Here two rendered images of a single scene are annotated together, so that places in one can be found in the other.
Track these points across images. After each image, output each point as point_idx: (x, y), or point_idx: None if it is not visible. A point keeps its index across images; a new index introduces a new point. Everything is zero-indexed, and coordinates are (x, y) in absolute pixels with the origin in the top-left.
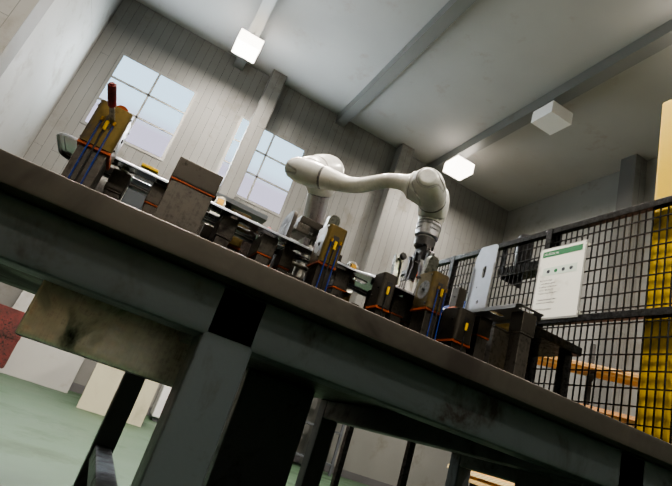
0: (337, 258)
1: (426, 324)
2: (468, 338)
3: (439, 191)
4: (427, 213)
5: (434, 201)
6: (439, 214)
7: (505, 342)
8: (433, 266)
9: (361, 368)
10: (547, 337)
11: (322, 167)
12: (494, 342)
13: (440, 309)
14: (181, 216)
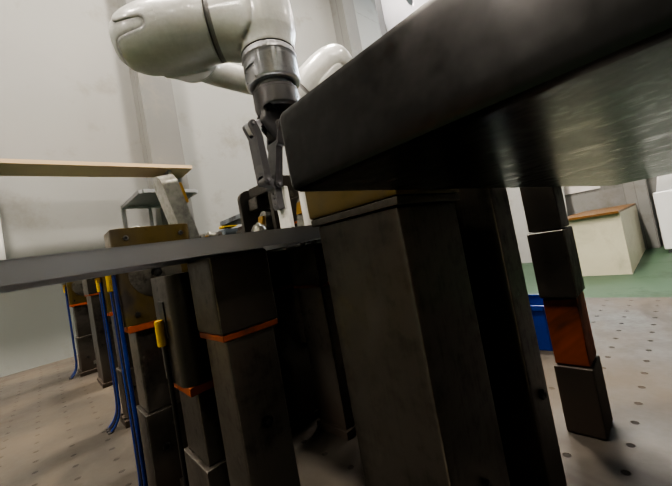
0: (105, 299)
1: (134, 362)
2: (177, 366)
3: (133, 38)
4: (228, 58)
5: (164, 54)
6: (228, 35)
7: (386, 266)
8: (164, 199)
9: None
10: (434, 92)
11: None
12: (340, 294)
13: (122, 320)
14: (92, 323)
